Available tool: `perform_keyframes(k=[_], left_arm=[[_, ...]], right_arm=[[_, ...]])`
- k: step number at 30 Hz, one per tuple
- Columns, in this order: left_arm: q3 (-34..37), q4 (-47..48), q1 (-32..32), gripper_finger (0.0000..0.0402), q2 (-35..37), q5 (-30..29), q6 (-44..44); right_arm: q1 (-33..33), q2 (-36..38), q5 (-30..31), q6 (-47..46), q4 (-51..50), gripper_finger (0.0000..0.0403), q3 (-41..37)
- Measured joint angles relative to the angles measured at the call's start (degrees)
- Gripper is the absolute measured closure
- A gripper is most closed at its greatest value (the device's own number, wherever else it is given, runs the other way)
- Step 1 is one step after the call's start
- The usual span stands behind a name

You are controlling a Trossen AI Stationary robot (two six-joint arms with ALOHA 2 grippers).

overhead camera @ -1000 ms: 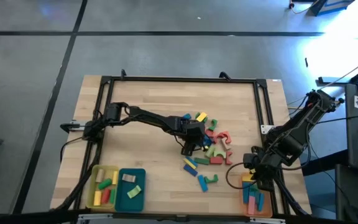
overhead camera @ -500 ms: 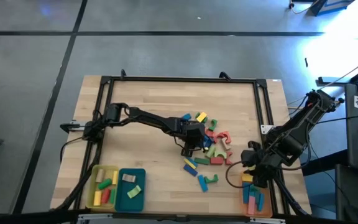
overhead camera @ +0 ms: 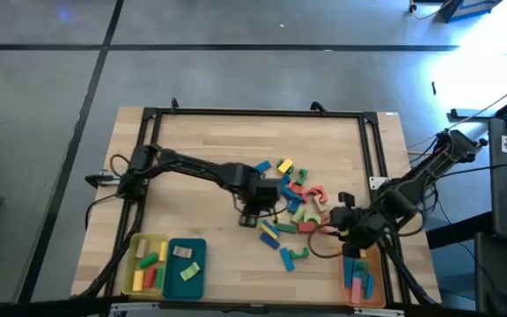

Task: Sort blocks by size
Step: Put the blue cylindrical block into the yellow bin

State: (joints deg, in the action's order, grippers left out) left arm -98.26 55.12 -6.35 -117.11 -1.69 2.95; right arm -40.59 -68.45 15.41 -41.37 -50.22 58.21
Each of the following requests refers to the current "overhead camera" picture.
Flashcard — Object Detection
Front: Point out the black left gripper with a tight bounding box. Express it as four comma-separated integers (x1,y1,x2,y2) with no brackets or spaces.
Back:
229,163,276,229

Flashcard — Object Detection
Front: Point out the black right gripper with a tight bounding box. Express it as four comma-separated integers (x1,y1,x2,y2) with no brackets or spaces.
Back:
330,206,389,260

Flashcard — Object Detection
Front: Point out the dark blue plank block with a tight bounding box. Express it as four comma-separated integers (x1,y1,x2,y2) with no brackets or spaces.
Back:
260,232,282,251

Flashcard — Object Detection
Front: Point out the red arch block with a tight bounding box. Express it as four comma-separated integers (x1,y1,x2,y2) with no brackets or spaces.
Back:
302,185,329,205
317,213,333,234

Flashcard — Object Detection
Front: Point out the pink plank block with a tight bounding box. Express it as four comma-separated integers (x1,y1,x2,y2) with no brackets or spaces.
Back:
350,276,364,305

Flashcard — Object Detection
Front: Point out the grey block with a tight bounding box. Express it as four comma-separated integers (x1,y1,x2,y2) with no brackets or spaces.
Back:
172,245,194,260

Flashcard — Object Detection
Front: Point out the red cylinder block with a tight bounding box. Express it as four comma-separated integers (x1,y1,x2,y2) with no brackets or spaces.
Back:
143,266,158,290

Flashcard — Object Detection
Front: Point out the yellow plank block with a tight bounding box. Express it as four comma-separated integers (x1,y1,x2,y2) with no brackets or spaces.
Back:
259,221,281,239

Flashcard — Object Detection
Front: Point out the orange plastic tray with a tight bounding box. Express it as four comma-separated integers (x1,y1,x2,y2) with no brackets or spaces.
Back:
339,244,387,309

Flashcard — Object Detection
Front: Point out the natural wood arch block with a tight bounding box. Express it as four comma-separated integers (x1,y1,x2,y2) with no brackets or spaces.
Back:
312,195,329,214

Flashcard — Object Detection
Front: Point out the teal plastic tray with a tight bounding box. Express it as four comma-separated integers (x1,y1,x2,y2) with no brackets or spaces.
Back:
162,237,208,301

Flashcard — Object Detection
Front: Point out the yellow plastic tray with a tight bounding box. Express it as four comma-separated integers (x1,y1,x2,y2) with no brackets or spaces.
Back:
121,232,170,297

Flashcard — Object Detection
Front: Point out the black floor bar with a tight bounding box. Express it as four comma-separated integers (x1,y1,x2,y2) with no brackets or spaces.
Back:
450,85,507,121

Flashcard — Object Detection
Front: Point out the blue stand base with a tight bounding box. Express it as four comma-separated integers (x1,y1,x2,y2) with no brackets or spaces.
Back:
437,0,503,24

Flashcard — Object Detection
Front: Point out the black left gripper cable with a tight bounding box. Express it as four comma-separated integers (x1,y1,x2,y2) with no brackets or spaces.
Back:
232,192,290,220

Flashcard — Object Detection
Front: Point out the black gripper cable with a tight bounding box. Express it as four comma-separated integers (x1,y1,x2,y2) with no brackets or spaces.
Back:
307,221,348,260
232,192,290,220

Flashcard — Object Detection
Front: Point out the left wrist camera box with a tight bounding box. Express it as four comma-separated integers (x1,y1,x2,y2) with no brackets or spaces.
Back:
260,177,283,206

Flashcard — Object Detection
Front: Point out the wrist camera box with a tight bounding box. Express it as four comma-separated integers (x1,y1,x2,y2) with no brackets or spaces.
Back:
337,191,357,209
260,177,283,206

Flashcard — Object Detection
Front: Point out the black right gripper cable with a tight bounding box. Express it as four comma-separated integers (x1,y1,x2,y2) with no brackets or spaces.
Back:
307,221,348,260

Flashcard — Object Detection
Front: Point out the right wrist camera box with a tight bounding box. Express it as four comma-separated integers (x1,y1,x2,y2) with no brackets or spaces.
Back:
337,191,357,209

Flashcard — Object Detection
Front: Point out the silver table bracket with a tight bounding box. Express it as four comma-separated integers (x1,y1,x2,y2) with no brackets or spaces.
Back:
352,306,407,317
109,302,167,317

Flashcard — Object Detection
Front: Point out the black table frame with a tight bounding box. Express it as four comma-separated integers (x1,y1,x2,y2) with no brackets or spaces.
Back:
103,105,439,307

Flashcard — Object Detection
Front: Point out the black power cable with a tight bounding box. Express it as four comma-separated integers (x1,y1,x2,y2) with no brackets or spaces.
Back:
437,160,507,181

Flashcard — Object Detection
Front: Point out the cream cable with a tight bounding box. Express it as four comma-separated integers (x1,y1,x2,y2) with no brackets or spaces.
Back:
407,73,507,150

